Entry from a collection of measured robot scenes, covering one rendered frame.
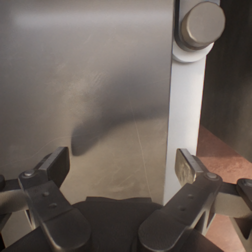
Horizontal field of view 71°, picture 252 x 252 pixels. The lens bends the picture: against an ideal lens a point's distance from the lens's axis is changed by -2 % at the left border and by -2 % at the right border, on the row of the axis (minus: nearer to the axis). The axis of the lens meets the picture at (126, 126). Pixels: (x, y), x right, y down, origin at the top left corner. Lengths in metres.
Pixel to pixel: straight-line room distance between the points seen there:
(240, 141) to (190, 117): 0.33
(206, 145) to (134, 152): 1.06
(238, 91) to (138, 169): 0.41
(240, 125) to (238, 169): 0.88
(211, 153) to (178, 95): 1.06
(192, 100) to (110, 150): 0.10
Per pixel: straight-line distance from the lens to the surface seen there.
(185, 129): 0.20
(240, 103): 0.52
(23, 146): 0.18
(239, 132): 0.52
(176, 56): 0.17
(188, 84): 0.19
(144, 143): 0.15
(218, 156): 1.27
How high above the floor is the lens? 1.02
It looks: 73 degrees down
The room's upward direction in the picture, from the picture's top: 178 degrees counter-clockwise
